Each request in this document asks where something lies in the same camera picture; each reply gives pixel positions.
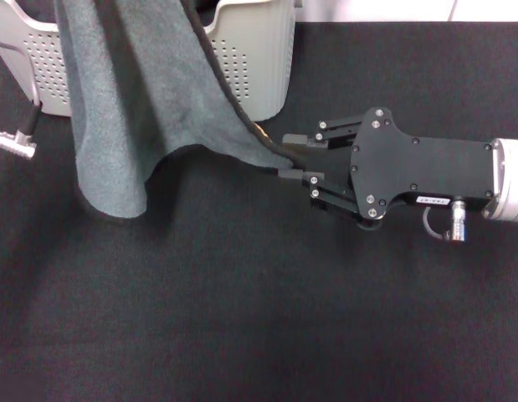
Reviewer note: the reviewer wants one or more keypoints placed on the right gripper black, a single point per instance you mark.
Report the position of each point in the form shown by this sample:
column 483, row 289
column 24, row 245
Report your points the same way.
column 417, row 167

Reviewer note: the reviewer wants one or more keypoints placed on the grey yellow towel black trim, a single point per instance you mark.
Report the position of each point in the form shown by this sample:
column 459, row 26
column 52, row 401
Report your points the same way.
column 129, row 104

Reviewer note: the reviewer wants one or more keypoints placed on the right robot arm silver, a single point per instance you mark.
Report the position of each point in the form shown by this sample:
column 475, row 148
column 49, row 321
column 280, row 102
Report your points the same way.
column 511, row 180

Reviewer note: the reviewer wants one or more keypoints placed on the grey perforated plastic storage box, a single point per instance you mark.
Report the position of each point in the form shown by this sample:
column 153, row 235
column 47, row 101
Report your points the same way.
column 258, row 63

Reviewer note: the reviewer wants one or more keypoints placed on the black tablecloth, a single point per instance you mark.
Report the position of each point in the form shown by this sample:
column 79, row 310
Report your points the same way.
column 242, row 314

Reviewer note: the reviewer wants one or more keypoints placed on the black cloth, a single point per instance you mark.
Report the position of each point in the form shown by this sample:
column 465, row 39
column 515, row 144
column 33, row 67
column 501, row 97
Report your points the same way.
column 208, row 8

